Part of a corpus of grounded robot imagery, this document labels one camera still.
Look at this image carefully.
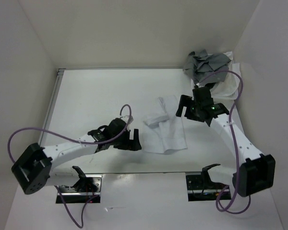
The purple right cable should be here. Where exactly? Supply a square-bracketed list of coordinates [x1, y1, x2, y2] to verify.
[199, 70, 252, 214]

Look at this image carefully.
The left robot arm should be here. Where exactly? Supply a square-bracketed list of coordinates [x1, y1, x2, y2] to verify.
[11, 118, 142, 195]

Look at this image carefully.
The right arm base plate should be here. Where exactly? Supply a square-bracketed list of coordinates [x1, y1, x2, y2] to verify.
[185, 172, 226, 202]

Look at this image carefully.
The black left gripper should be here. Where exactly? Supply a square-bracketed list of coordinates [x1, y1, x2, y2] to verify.
[111, 128, 141, 151]

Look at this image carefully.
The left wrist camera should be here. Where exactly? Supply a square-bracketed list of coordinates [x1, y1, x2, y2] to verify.
[120, 115, 133, 125]

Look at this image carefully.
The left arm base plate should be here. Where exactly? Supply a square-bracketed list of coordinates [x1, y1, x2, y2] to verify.
[59, 174, 103, 204]

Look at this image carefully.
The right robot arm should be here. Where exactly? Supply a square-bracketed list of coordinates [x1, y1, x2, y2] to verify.
[176, 87, 276, 197]

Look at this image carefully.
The white skirt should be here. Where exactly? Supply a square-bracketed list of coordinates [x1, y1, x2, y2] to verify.
[191, 50, 242, 101]
[141, 95, 187, 154]

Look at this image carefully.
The white skirt in pile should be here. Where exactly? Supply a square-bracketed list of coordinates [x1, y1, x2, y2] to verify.
[191, 50, 242, 101]

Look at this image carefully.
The grey skirt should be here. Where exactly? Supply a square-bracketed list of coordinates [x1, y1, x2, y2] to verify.
[183, 49, 233, 88]

